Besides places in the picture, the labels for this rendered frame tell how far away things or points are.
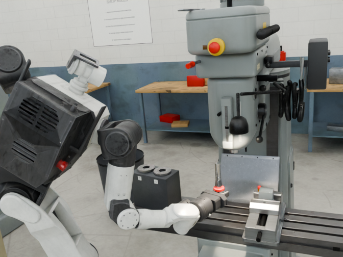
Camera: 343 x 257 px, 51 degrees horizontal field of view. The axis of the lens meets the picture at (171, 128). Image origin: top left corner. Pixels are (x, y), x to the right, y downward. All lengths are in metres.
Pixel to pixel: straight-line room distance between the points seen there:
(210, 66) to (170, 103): 4.91
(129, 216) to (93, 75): 0.48
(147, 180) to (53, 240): 0.59
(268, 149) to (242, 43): 0.84
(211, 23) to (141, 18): 5.05
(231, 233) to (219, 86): 0.67
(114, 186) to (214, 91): 0.57
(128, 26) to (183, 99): 1.57
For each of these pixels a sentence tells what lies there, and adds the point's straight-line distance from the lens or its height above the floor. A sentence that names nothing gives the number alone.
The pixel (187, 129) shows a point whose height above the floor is 0.23.
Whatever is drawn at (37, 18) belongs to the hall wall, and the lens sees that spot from 7.58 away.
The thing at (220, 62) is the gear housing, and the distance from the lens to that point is 1.41.
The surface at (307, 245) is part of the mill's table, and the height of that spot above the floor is 0.92.
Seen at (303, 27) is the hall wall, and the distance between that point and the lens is 5.69.
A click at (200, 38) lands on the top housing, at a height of 1.79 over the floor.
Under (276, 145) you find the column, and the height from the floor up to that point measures 1.19.
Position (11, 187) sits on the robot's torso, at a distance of 1.34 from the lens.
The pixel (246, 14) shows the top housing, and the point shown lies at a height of 1.86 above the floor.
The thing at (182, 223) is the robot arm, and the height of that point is 1.12.
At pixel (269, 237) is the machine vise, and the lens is 1.55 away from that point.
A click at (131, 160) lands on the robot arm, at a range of 1.19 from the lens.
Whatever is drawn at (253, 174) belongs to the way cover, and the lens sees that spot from 2.01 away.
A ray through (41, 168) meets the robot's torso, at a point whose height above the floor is 1.47.
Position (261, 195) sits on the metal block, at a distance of 1.66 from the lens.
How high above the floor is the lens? 1.86
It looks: 17 degrees down
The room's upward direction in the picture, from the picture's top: 5 degrees counter-clockwise
